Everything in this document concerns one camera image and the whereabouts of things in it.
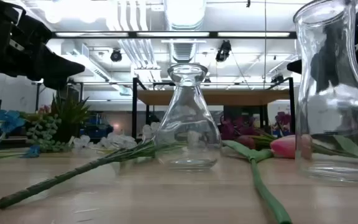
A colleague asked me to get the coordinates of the tall clear glass vase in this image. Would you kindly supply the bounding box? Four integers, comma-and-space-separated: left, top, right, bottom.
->
292, 0, 358, 185

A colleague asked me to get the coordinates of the blue artificial flower stem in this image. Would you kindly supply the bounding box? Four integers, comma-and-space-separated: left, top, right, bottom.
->
0, 108, 42, 162

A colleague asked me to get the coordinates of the pink artificial tulip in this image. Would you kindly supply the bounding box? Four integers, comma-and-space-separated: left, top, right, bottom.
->
270, 133, 358, 166

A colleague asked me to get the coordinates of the purple artificial orchid stem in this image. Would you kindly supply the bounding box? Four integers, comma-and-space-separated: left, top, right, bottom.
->
218, 111, 293, 142

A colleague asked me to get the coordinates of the white artificial flower bunch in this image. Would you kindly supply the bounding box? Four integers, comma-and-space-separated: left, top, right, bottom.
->
0, 121, 209, 210

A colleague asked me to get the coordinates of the bulbous clear glass vase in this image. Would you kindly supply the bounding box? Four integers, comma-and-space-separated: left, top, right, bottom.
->
153, 63, 223, 171

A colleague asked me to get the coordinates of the pink tulip green stem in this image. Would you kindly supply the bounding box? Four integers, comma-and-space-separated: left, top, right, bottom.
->
221, 134, 293, 224

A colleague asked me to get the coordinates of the potted green succulent arrangement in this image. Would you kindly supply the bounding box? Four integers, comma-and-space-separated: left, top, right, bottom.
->
20, 93, 91, 153

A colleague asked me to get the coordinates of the black ceiling spotlight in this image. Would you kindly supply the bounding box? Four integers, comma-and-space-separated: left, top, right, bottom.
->
109, 48, 123, 63
215, 39, 232, 63

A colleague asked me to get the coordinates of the blue storage bin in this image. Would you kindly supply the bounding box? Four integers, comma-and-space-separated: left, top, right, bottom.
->
84, 113, 114, 139

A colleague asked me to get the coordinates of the wooden shelf black metal frame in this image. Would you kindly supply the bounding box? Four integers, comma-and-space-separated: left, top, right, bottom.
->
131, 77, 296, 141

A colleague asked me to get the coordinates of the black metal rig frame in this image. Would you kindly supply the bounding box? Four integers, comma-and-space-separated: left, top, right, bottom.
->
50, 30, 298, 40

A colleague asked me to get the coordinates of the silver ventilation duct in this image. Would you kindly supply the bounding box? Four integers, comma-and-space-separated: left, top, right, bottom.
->
163, 0, 208, 63

